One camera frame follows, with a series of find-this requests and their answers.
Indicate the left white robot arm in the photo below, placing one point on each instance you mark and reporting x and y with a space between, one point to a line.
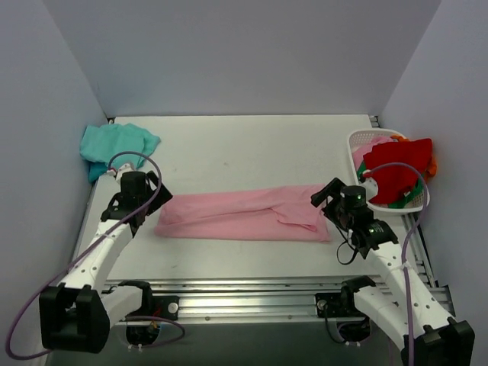
74 314

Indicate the pink t shirt in basket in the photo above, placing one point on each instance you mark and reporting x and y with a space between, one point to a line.
358 154

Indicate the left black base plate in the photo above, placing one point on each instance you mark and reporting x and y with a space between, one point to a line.
166 307

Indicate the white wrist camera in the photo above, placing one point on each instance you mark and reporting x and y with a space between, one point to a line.
117 173
371 188

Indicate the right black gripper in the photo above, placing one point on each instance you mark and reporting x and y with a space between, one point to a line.
329 198

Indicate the green t shirt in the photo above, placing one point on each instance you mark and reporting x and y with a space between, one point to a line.
410 203

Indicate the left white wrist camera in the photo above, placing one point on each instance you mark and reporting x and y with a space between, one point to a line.
117 173

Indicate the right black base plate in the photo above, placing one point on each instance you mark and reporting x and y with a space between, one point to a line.
340 305

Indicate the red t shirt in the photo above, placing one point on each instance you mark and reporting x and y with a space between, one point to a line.
395 181

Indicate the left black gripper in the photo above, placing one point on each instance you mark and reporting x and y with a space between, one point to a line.
160 191

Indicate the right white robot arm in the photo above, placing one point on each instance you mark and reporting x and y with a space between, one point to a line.
419 326

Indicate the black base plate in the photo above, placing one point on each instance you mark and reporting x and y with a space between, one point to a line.
166 307
340 305

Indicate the orange t shirt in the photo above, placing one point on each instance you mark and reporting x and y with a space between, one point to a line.
432 167

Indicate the teal t shirt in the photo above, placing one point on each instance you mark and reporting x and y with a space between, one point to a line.
100 144

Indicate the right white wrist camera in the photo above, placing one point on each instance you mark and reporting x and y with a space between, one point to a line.
371 188

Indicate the pink t shirt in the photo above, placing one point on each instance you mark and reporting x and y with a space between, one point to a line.
271 214
358 154

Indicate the white plastic basket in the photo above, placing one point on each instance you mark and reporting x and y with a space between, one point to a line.
396 164

